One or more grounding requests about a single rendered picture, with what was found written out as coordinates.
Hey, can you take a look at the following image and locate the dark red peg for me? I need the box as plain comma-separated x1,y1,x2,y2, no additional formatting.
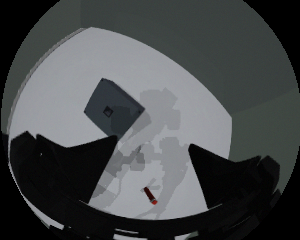
144,186,157,205

